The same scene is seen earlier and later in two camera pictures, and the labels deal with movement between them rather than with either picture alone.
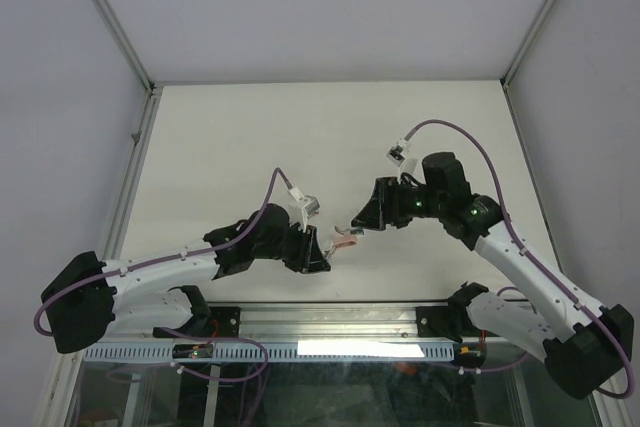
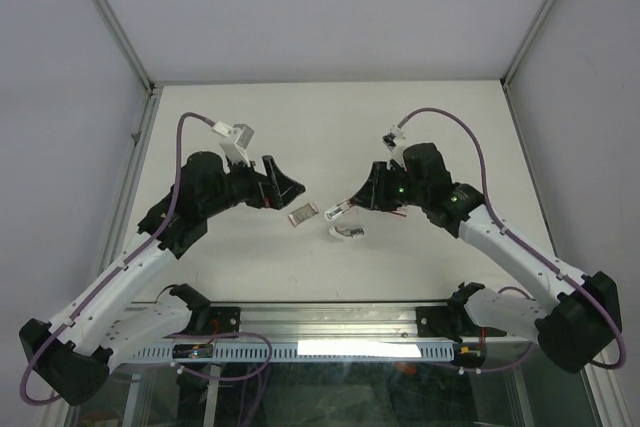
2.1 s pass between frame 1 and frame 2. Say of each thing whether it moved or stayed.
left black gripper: moved
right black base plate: stayed
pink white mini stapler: moved
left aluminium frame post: stayed
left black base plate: stayed
